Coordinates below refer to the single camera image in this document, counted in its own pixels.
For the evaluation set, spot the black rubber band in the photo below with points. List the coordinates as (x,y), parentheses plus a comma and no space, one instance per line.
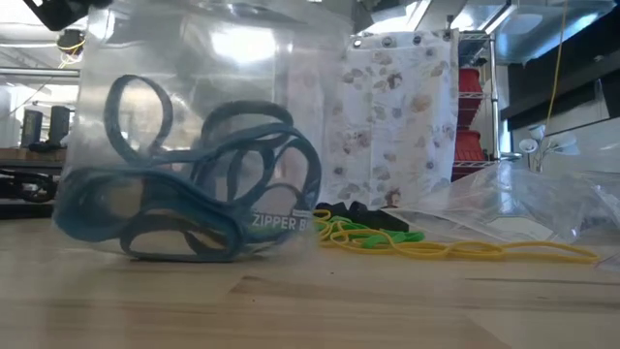
(378,220)

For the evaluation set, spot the dark grey canister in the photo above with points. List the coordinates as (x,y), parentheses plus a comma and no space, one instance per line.
(59,126)
(31,128)

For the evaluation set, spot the grey workbench wooden top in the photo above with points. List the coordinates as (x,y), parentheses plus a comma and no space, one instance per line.
(29,154)

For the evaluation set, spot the white floral curtain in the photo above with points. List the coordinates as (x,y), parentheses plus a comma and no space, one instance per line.
(397,121)

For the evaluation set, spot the red plastic bin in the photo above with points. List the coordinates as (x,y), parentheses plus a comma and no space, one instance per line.
(470,82)
(467,145)

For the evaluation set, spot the white multi-head lamp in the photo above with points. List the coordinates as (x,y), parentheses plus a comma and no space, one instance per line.
(562,143)

